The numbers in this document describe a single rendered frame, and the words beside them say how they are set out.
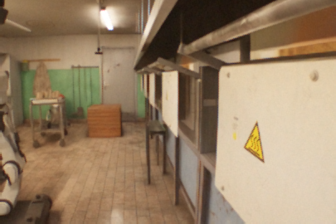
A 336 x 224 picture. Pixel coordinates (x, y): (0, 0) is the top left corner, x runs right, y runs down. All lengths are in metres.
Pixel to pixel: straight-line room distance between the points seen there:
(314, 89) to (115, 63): 6.09
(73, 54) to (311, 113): 6.34
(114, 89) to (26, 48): 2.86
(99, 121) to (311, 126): 4.59
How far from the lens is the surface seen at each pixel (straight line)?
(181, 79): 1.43
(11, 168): 1.92
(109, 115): 4.75
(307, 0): 0.24
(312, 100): 0.38
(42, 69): 6.71
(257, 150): 0.52
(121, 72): 6.30
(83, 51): 6.45
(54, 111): 6.02
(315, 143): 0.38
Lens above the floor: 1.30
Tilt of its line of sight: 6 degrees down
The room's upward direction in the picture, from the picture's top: straight up
